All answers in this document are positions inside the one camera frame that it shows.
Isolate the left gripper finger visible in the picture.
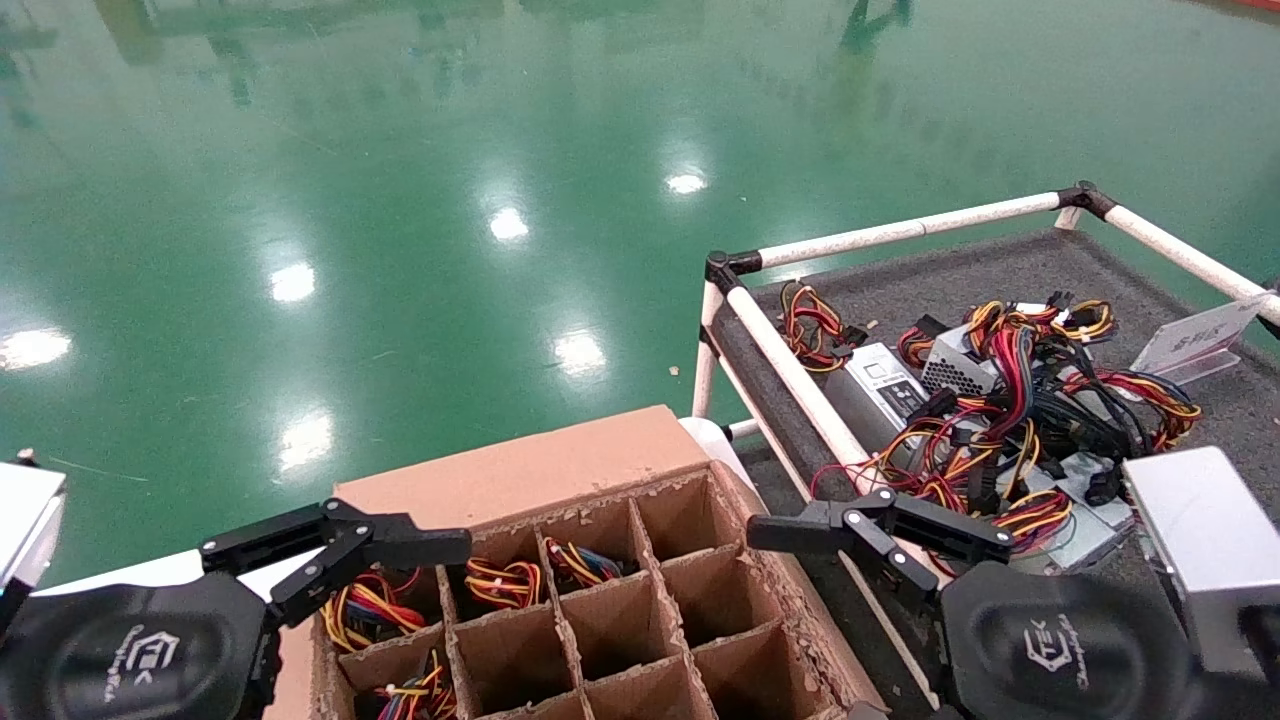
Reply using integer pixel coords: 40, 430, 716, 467
268, 512, 474, 631

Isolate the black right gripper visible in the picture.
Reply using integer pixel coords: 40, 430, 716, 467
746, 492, 1203, 720

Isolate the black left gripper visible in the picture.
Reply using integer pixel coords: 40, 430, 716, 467
0, 498, 353, 720

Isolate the grey power supply unit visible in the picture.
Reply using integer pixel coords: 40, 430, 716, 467
545, 538, 626, 591

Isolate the cardboard box with dividers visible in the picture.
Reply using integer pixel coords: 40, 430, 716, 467
265, 404, 891, 720

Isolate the silver power supply white label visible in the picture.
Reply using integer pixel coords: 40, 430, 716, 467
828, 342, 963, 476

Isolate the silver power supply perforated side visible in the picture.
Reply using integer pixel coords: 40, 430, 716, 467
918, 325, 1003, 398

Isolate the flat silver power supply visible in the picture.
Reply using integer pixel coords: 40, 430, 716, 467
985, 450, 1137, 579

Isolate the clear acrylic sign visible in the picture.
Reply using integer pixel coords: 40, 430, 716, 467
1130, 295, 1269, 387

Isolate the power supply with coloured wires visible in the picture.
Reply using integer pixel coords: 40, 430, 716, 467
318, 568, 429, 653
372, 648, 459, 720
465, 557, 548, 611

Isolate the tangled multicolour wire bundle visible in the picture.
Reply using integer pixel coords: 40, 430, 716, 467
810, 395, 1076, 581

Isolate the red blue cable bundle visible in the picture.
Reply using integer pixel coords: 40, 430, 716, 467
1000, 325, 1037, 411

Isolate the looped red yellow wire bundle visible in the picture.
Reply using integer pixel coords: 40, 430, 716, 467
778, 282, 869, 375

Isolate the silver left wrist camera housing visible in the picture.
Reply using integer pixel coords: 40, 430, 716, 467
0, 463, 67, 601

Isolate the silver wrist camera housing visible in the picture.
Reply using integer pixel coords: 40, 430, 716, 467
1123, 446, 1280, 683
0, 463, 67, 601

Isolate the zip-tied yellow black wire bundle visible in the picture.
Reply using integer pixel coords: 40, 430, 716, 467
962, 292, 1118, 346

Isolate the thick black cable bundle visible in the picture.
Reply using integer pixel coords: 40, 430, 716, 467
1000, 340, 1161, 506

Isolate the white pipe frame cart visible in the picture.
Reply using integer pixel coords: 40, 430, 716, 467
710, 228, 1280, 720

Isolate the red yellow black wire bundle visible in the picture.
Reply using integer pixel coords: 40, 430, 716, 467
1060, 368, 1203, 453

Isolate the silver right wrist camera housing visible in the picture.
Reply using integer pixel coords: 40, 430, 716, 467
1123, 446, 1280, 683

